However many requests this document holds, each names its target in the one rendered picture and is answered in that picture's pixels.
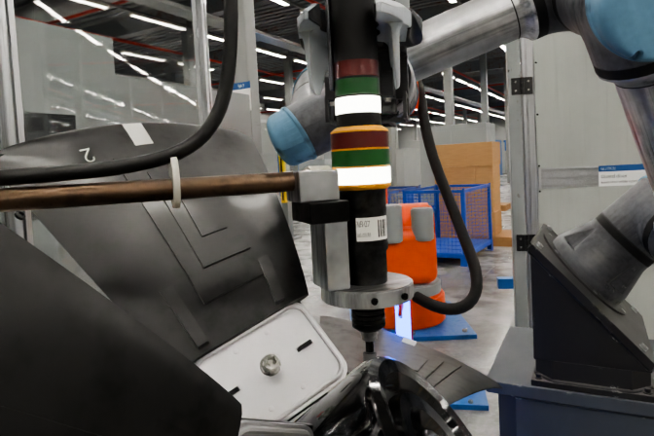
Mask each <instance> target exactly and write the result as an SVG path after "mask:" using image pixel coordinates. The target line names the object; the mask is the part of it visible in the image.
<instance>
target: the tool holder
mask: <svg viewBox="0 0 654 436"><path fill-rule="evenodd" d="M293 173H294V176H295V189H294V191H292V192H286V193H287V200H288V201H292V202H291V203H292V219H293V220H294V221H298V222H302V223H306V224H310V240H311V258H312V276H313V284H315V285H317V286H319V287H320V288H321V300H322V301H323V302H324V303H325V304H327V305H329V306H332V307H336V308H341V309H385V308H391V307H395V306H399V305H402V304H405V303H407V302H409V301H410V300H412V298H413V297H414V281H413V280H412V279H411V278H410V277H408V276H406V275H404V274H401V273H396V272H387V282H386V283H384V284H380V285H374V286H354V285H350V277H349V258H348V238H347V221H349V219H350V218H349V201H348V200H340V193H339V174H338V170H337V169H322V170H299V171H293Z"/></svg>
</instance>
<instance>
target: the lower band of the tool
mask: <svg viewBox="0 0 654 436"><path fill-rule="evenodd" d="M363 130H388V129H387V128H385V127H383V126H352V127H337V128H335V129H334V130H333V131H332V132H330V133H331V134H332V133H338V132H348V131H363ZM364 149H389V147H366V148H348V149H336V150H331V152H335V151H347V150H364ZM381 166H390V164H383V165H366V166H347V167H332V169H344V168H364V167H381ZM389 186H390V182H388V183H379V184H364V185H339V191H361V190H376V189H385V188H388V187H389Z"/></svg>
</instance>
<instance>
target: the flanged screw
mask: <svg viewBox="0 0 654 436"><path fill-rule="evenodd" d="M280 368H281V362H280V359H279V357H278V356H277V355H276V354H274V353H269V354H267V355H265V356H264V357H263V358H262V360H261V362H260V369H261V372H262V373H263V374H264V375H266V376H269V377H272V376H275V375H276V374H277V373H278V372H279V371H280Z"/></svg>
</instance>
